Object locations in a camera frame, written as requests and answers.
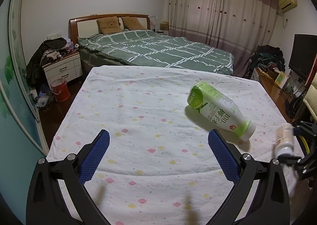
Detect white pill bottle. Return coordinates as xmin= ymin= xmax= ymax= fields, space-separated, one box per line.
xmin=274 ymin=123 xmax=294 ymax=158

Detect green white drink bottle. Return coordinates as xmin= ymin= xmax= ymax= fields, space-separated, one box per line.
xmin=187 ymin=81 xmax=256 ymax=141

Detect yellow rimmed trash bin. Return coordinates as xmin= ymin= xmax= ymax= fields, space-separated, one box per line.
xmin=299 ymin=135 xmax=310 ymax=154

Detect cream puffer jacket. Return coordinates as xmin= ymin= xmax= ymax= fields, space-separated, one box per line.
xmin=303 ymin=77 xmax=317 ymax=121

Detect white floral table cloth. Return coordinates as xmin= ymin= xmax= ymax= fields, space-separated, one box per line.
xmin=47 ymin=66 xmax=285 ymax=224

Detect sliding wardrobe door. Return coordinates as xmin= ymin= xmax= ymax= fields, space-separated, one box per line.
xmin=1 ymin=0 xmax=49 ymax=221

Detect red bucket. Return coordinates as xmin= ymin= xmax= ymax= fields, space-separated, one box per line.
xmin=51 ymin=78 xmax=70 ymax=102

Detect wooden sideboard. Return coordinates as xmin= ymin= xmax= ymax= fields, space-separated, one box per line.
xmin=253 ymin=67 xmax=292 ymax=123

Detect red garment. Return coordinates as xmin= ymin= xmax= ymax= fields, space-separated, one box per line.
xmin=305 ymin=55 xmax=317 ymax=88

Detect white bedside cabinet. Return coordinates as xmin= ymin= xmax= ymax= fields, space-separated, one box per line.
xmin=42 ymin=51 xmax=83 ymax=86

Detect black clothes on cabinet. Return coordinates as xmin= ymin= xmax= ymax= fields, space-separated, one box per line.
xmin=26 ymin=38 xmax=67 ymax=91

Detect pile of dark clothes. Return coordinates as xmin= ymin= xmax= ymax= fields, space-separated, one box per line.
xmin=243 ymin=45 xmax=285 ymax=79

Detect black television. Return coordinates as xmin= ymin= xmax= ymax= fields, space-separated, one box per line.
xmin=288 ymin=34 xmax=317 ymax=80

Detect green checked duvet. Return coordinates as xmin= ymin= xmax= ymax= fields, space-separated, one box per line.
xmin=78 ymin=30 xmax=234 ymax=75

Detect wooden bed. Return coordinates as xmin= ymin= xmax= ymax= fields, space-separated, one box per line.
xmin=69 ymin=13 xmax=235 ymax=76

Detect left brown pillow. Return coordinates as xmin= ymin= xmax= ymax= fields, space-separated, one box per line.
xmin=97 ymin=16 xmax=122 ymax=35

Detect brown pillow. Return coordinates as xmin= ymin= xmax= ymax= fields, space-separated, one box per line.
xmin=121 ymin=17 xmax=146 ymax=31
xmin=97 ymin=16 xmax=122 ymax=35

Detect striped pink curtain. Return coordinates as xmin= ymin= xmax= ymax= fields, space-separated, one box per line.
xmin=168 ymin=0 xmax=278 ymax=77

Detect right brown pillow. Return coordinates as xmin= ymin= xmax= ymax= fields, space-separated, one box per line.
xmin=121 ymin=17 xmax=146 ymax=31

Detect small cardboard box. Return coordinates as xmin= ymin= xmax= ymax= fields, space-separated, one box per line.
xmin=159 ymin=21 xmax=169 ymax=31

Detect beige air conditioner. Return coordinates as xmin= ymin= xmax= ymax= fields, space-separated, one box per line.
xmin=278 ymin=0 xmax=298 ymax=13

